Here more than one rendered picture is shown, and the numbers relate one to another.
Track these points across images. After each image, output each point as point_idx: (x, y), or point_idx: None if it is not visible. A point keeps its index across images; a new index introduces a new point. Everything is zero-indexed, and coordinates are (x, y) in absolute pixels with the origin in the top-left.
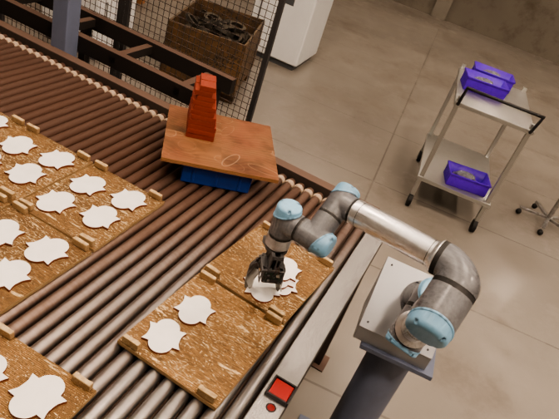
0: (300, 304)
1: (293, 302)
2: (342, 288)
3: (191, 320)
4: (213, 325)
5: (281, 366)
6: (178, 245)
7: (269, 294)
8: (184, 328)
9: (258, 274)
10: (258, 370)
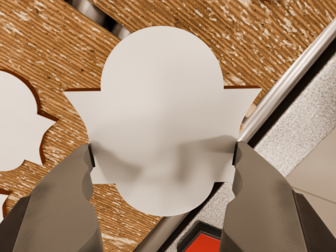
0: (323, 29)
1: (301, 23)
2: None
3: (4, 161)
4: (63, 156)
5: (215, 201)
6: None
7: (193, 183)
8: (1, 176)
9: (101, 237)
10: (170, 216)
